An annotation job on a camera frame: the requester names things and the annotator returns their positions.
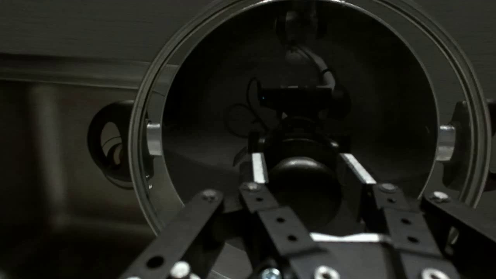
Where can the stainless steel sink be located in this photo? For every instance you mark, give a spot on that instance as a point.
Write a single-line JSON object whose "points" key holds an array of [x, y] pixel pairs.
{"points": [[46, 156]]}

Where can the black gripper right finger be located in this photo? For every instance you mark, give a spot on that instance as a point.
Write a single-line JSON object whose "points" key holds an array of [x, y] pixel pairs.
{"points": [[412, 233]]}

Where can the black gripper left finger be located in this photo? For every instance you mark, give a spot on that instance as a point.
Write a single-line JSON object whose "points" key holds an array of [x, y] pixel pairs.
{"points": [[280, 222]]}

